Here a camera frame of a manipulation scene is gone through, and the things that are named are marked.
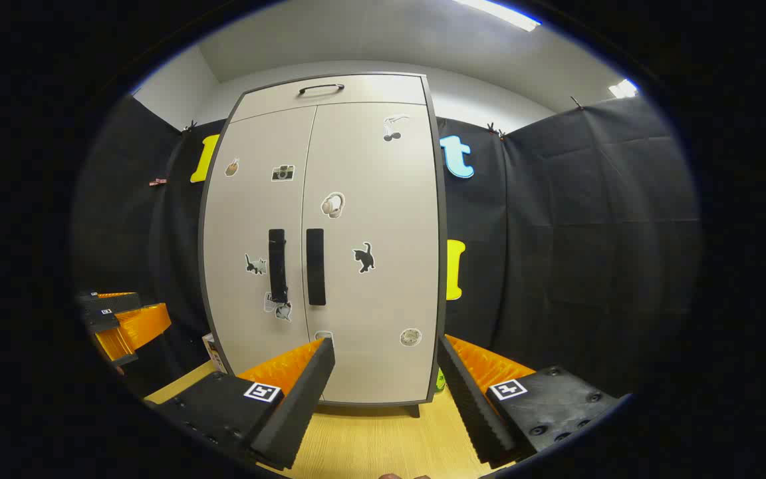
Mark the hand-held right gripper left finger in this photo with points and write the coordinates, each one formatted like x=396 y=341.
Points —
x=296 y=406

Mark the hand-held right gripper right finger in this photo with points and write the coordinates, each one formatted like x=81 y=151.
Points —
x=473 y=412

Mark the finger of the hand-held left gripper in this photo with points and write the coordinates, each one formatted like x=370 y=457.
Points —
x=140 y=329
x=114 y=303

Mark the cabinet door with camera sticker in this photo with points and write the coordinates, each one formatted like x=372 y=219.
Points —
x=250 y=213

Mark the cabinet door with headphone sticker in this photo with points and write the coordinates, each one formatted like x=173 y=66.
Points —
x=383 y=199

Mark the beige double-door shoe cabinet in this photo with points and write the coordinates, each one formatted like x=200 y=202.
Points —
x=370 y=90

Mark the yellow toy fruit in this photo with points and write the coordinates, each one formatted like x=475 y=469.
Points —
x=440 y=380

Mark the small printed carton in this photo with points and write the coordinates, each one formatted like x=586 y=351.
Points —
x=213 y=352

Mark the black backdrop cloth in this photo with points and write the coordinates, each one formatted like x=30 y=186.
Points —
x=589 y=233

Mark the black binder clip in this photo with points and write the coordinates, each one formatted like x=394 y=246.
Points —
x=496 y=131

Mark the small ceiling light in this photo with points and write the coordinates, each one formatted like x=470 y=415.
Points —
x=624 y=88

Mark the long ceiling light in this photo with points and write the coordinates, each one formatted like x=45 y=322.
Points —
x=499 y=13

